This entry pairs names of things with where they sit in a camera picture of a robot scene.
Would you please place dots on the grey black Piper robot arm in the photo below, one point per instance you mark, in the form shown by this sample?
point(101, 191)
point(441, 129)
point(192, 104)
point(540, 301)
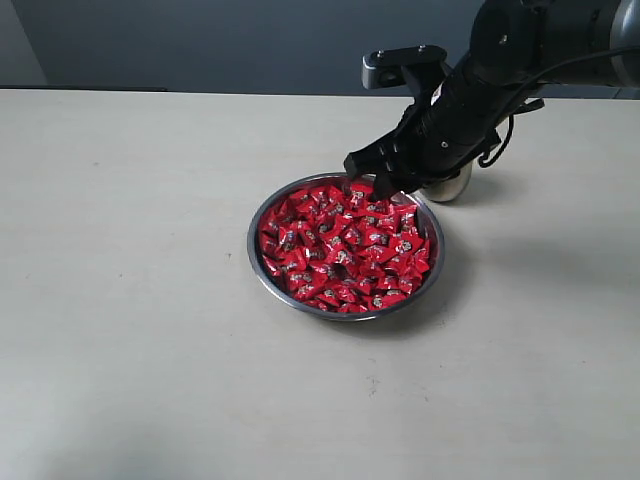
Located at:
point(515, 49)

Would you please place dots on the small steel cup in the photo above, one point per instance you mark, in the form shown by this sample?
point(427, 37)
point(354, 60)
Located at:
point(450, 189)

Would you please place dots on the round steel bowl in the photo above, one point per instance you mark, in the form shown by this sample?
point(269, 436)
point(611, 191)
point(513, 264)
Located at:
point(345, 312)

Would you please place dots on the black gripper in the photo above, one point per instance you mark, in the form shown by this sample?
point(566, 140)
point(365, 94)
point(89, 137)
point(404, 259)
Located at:
point(457, 117)

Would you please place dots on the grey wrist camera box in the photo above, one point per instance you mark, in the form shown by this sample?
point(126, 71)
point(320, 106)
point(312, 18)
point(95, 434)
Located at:
point(419, 67)

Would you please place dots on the pile of red wrapped candies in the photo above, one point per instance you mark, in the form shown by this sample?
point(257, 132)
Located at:
point(345, 250)

